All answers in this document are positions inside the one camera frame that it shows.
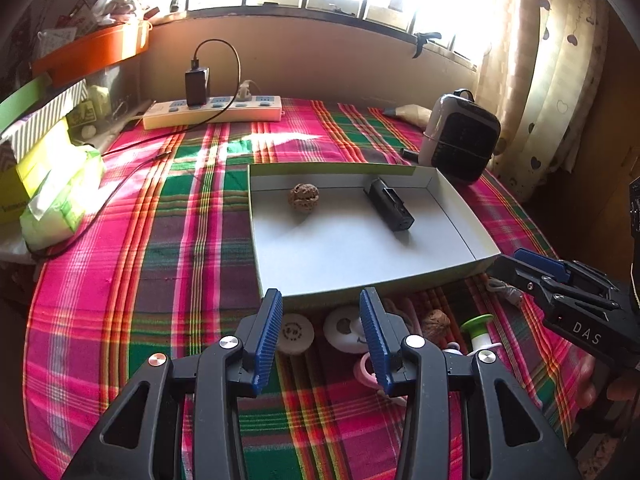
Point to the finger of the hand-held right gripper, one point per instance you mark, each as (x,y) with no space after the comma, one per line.
(542,262)
(515,272)

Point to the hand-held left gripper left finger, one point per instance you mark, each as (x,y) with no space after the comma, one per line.
(267,330)

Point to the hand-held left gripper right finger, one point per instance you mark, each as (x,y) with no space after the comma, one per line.
(372,340)

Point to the white disc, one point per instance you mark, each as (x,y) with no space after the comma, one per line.
(295,332)

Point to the white round holder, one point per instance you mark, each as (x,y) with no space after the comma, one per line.
(340,335)

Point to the green spool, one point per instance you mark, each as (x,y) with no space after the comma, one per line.
(477,322)

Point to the brown walnut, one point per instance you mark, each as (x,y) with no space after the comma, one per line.
(303,196)
(436,325)

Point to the green and white cardboard box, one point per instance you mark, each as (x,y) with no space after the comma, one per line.
(350,250)

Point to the person's right hand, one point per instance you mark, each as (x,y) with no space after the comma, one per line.
(586,385)

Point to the plaid tablecloth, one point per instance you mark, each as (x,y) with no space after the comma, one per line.
(175,260)

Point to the floral patterned clothing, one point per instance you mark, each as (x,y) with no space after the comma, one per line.
(615,455)

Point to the black rectangular device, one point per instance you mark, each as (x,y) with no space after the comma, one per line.
(390,207)

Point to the grey desk heater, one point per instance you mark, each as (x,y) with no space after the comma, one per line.
(465,140)

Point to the beige cone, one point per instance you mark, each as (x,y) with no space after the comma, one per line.
(410,112)

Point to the heart print curtain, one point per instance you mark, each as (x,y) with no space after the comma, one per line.
(540,60)

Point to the white plug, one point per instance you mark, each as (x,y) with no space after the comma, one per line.
(245,92)

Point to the cream power strip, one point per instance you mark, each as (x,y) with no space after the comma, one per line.
(160,115)

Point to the green tissue pack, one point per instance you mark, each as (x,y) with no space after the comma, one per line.
(55,205)

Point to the black window clip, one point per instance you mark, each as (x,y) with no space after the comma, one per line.
(425,40)

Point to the black charger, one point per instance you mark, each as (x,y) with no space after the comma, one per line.
(196,87)

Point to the yellow-green box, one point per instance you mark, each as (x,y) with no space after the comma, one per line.
(35,165)

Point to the green labelled package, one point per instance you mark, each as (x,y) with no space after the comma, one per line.
(87,107)

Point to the striped box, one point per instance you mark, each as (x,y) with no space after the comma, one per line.
(45,115)

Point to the orange tray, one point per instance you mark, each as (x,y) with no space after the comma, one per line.
(90,52)

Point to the green flat box lid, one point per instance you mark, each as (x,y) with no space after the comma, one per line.
(20,102)

